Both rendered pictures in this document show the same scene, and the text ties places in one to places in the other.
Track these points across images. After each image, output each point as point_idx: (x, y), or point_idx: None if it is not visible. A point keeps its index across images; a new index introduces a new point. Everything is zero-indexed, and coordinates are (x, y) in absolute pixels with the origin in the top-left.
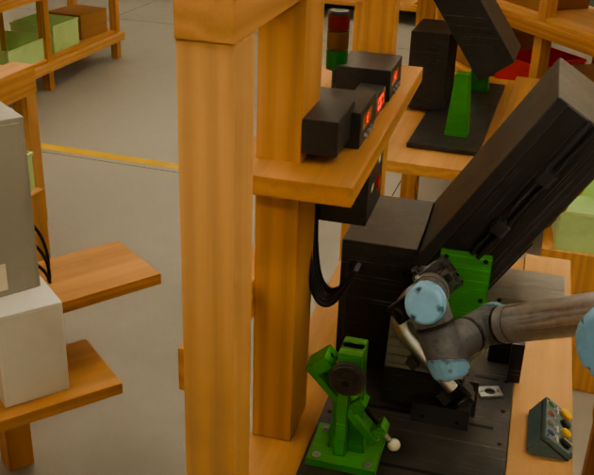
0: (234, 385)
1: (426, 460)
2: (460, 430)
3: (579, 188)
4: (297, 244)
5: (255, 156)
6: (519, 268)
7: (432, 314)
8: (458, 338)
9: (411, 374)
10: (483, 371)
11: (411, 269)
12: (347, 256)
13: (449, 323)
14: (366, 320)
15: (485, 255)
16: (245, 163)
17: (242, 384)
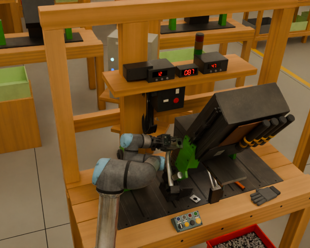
0: (58, 130)
1: (142, 199)
2: (166, 200)
3: (216, 134)
4: (124, 106)
5: (118, 72)
6: (297, 176)
7: (122, 144)
8: (131, 158)
9: None
10: (206, 193)
11: (182, 138)
12: (174, 124)
13: (129, 151)
14: (176, 150)
15: (193, 144)
16: (59, 67)
17: (66, 132)
